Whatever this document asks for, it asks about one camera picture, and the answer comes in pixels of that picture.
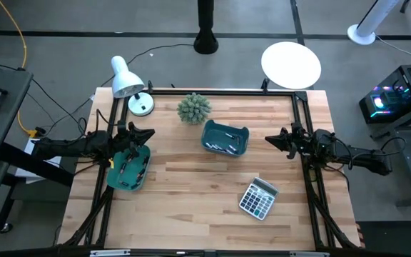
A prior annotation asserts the black box yellow-striped edge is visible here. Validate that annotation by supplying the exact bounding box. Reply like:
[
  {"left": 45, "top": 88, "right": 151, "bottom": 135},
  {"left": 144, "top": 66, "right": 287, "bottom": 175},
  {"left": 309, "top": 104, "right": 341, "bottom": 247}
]
[{"left": 355, "top": 220, "right": 411, "bottom": 257}]

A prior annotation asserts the black pole stand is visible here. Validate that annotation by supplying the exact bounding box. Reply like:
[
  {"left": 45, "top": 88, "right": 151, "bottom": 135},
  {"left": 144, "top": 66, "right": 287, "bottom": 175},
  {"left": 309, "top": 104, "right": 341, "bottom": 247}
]
[{"left": 193, "top": 0, "right": 220, "bottom": 55}]

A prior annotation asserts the teal green plastic bin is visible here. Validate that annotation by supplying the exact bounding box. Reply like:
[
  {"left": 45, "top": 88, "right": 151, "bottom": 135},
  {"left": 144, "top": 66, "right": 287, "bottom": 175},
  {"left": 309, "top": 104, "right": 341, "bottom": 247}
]
[{"left": 106, "top": 143, "right": 152, "bottom": 191}]

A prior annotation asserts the yellow cable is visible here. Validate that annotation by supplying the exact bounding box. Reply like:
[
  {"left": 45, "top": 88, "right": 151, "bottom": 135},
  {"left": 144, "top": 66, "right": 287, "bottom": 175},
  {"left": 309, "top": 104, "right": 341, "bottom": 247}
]
[{"left": 0, "top": 0, "right": 39, "bottom": 138}]

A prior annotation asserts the white desk lamp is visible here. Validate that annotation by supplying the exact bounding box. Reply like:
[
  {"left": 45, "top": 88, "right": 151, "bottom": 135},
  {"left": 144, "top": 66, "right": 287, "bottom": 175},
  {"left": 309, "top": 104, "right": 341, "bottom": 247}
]
[{"left": 111, "top": 55, "right": 156, "bottom": 117}]

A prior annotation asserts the white fan base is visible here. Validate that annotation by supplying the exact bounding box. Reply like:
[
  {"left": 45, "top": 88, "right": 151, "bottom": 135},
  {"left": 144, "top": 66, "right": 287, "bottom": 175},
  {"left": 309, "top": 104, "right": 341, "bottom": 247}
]
[{"left": 346, "top": 0, "right": 402, "bottom": 46}]

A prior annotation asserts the black aluminium rig frame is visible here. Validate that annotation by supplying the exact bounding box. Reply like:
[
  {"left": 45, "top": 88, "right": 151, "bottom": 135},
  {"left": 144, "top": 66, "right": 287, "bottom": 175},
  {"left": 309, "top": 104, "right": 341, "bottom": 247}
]
[{"left": 57, "top": 80, "right": 360, "bottom": 257}]

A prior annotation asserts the grey desk calculator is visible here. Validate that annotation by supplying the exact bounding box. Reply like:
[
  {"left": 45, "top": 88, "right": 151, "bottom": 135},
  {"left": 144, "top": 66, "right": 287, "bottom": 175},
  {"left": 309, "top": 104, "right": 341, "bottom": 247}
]
[{"left": 238, "top": 176, "right": 280, "bottom": 221}]

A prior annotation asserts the black lit computer case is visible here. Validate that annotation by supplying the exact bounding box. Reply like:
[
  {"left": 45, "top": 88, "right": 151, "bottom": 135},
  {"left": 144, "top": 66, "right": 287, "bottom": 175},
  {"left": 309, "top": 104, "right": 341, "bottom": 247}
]
[{"left": 358, "top": 64, "right": 411, "bottom": 125}]

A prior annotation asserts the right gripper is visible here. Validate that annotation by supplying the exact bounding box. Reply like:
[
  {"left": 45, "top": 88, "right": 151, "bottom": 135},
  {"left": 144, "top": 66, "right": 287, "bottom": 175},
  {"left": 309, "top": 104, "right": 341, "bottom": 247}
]
[{"left": 265, "top": 123, "right": 315, "bottom": 160}]

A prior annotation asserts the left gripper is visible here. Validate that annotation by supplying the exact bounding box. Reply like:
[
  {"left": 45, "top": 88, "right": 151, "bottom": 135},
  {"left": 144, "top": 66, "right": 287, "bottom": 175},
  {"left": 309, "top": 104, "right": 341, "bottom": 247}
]
[{"left": 113, "top": 121, "right": 156, "bottom": 158}]

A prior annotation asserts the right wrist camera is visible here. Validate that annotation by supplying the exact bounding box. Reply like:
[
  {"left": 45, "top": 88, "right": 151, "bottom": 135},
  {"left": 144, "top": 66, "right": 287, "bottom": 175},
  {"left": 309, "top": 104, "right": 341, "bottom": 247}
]
[{"left": 290, "top": 123, "right": 305, "bottom": 138}]

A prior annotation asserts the potted green succulent plant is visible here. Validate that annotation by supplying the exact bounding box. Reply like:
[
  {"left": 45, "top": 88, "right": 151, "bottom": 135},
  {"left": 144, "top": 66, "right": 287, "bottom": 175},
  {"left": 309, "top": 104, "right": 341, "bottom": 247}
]
[{"left": 176, "top": 92, "right": 213, "bottom": 126}]

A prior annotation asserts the black lamp cable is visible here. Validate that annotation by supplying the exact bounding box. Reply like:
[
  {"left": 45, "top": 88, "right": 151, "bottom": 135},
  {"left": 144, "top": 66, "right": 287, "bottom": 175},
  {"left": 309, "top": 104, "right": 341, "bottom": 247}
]
[{"left": 43, "top": 43, "right": 195, "bottom": 138}]

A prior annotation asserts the silver aluminium bracket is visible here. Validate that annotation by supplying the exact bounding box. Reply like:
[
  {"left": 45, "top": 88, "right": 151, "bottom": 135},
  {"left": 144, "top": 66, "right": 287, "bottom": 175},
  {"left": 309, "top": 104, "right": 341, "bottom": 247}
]
[
  {"left": 89, "top": 249, "right": 131, "bottom": 257},
  {"left": 289, "top": 251, "right": 330, "bottom": 257}
]

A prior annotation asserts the white paper sheet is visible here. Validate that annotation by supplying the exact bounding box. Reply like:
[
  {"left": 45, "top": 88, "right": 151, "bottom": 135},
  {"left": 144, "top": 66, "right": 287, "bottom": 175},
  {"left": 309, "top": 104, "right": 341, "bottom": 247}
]
[{"left": 14, "top": 137, "right": 63, "bottom": 185}]

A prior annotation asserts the blue-grey plastic bin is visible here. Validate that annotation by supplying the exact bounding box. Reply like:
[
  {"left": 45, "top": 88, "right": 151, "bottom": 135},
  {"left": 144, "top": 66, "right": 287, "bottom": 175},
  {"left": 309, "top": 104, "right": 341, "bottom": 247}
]
[{"left": 201, "top": 119, "right": 250, "bottom": 157}]

